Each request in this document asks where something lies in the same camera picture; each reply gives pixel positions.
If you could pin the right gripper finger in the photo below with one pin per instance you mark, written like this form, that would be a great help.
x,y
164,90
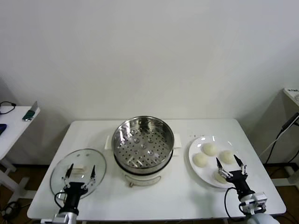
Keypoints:
x,y
219,166
239,162

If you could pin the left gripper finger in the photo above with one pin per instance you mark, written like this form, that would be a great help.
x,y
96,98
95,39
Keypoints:
x,y
69,171
93,173

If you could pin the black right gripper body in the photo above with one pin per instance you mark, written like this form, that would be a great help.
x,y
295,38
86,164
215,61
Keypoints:
x,y
240,183

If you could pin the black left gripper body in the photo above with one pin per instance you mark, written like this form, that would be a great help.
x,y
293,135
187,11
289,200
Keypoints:
x,y
73,193

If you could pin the white steamed baozi bun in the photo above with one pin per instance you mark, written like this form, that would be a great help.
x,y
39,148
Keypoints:
x,y
209,149
200,160
218,178
226,157

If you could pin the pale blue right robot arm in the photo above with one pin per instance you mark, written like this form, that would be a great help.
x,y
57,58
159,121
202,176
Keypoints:
x,y
259,219

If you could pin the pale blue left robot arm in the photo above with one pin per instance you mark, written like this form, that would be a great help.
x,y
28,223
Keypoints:
x,y
66,218

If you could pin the perforated steel steamer basket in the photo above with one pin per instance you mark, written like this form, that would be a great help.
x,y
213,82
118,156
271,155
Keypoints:
x,y
142,140

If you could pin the white round plate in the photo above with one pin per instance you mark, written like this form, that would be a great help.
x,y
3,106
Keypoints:
x,y
210,172

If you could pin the black power adapter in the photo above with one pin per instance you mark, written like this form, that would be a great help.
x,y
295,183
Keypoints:
x,y
289,121

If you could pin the white side table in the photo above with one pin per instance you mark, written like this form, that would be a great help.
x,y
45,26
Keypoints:
x,y
14,126
290,105

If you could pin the dark blue flat object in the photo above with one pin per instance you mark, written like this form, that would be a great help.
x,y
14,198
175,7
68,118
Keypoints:
x,y
2,128

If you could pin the white printed box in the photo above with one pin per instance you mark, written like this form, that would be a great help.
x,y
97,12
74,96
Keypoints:
x,y
292,91

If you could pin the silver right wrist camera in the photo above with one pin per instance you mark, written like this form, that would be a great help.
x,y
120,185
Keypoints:
x,y
260,198

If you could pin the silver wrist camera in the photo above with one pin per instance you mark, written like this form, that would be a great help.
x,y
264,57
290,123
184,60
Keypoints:
x,y
260,198
46,221

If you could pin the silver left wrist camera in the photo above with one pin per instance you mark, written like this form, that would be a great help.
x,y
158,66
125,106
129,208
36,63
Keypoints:
x,y
46,221

